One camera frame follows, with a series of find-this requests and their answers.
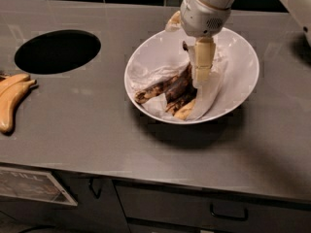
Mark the yellow banana counter back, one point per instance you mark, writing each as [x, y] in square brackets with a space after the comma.
[8, 82]

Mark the black drawer handle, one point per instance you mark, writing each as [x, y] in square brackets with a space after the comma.
[229, 212]

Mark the dark overripe banana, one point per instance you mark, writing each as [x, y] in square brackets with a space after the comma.
[182, 87]

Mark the grey drawer front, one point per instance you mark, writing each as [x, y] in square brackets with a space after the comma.
[189, 208]

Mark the brown spotted banana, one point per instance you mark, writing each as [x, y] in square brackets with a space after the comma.
[144, 95]
[185, 99]

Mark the brown spotted banana left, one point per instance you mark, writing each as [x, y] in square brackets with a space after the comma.
[144, 95]

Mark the white paper napkin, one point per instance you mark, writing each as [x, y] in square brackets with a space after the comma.
[153, 63]

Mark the black cabinet door handle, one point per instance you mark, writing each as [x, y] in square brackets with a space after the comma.
[94, 186]

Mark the yellow banana counter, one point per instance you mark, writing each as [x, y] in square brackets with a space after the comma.
[8, 102]
[8, 82]

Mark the yellow banana bowl bottom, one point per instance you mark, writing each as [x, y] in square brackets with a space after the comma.
[184, 112]

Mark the framed sign on cabinet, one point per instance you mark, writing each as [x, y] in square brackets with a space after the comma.
[34, 185]

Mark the round counter trash opening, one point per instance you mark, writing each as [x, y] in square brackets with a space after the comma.
[57, 52]

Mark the white bowl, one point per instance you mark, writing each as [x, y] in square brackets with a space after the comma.
[234, 75]

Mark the brown spotted banana lower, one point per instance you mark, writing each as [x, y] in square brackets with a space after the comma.
[185, 99]

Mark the yellow banana counter front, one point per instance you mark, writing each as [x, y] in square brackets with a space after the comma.
[8, 102]

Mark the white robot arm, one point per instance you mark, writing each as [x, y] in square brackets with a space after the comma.
[262, 18]

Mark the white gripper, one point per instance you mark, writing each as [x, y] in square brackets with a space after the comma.
[201, 18]

